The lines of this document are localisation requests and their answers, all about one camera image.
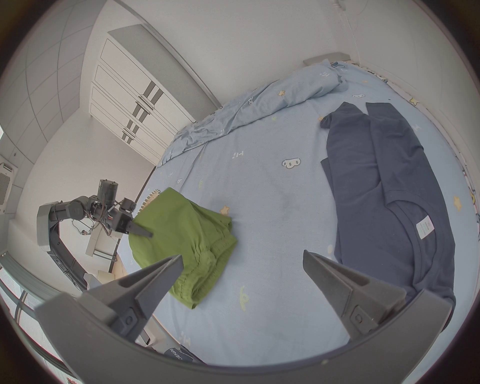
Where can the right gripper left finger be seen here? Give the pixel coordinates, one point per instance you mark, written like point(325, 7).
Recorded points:
point(150, 288)

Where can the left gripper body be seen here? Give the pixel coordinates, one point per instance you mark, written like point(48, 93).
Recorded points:
point(120, 222)

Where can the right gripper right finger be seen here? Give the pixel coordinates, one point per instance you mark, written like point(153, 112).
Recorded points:
point(337, 288)

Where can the green shorts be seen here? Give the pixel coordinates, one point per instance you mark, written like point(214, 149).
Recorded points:
point(180, 232)

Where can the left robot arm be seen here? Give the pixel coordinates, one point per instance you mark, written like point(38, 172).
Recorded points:
point(67, 210)

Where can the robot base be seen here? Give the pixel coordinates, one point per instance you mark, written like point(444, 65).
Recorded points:
point(180, 354)

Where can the white dressing table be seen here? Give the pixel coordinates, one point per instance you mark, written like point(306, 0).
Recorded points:
point(99, 243)

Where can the round woven basket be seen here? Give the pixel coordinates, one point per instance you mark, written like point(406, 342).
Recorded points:
point(150, 198)

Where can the bed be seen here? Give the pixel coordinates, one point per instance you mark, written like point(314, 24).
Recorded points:
point(285, 225)

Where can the ceiling air conditioner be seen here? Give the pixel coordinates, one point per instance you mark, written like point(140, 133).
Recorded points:
point(5, 183)

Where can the window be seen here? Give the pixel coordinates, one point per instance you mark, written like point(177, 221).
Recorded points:
point(26, 311)

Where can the dark blue T-shirt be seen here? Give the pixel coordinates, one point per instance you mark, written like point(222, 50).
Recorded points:
point(390, 168)

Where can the white wardrobe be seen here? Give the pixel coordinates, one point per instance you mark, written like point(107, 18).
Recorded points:
point(142, 86)

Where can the pale blue quilt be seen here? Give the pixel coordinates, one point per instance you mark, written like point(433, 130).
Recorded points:
point(270, 97)

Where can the grey bedside table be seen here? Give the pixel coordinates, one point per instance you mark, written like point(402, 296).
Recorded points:
point(326, 59)

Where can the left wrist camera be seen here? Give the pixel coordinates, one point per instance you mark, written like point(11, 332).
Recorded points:
point(128, 204)

